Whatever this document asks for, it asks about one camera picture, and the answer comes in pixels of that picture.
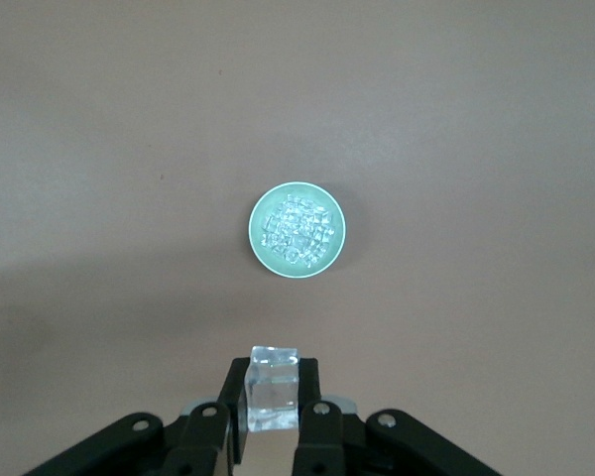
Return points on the brown table cover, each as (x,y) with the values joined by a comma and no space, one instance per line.
(451,124)

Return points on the large clear ice cube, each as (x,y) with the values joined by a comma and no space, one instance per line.
(273,392)

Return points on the green ceramic bowl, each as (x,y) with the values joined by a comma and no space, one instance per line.
(258,245)

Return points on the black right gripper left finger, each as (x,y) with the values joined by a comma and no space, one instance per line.
(198,436)

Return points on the pile of clear ice cubes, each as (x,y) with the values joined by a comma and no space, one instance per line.
(297,229)

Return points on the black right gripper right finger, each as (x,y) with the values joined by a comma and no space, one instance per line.
(327,436)

